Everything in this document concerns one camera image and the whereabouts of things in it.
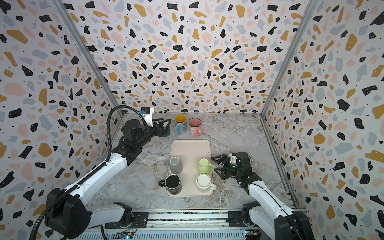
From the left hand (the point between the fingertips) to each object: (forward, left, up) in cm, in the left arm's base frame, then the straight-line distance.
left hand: (166, 117), depth 73 cm
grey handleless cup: (-13, -3, -27) cm, 30 cm away
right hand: (-14, -22, -19) cm, 32 cm away
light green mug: (-15, -19, -24) cm, 34 cm away
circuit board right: (-45, -41, -34) cm, 70 cm away
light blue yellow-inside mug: (+17, -4, -25) cm, 30 cm away
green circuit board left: (-45, +20, -33) cm, 59 cm away
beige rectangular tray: (-15, -9, -34) cm, 38 cm away
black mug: (-24, -2, -24) cm, 34 cm away
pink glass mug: (+13, -14, -23) cm, 30 cm away
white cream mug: (-22, -18, -27) cm, 39 cm away
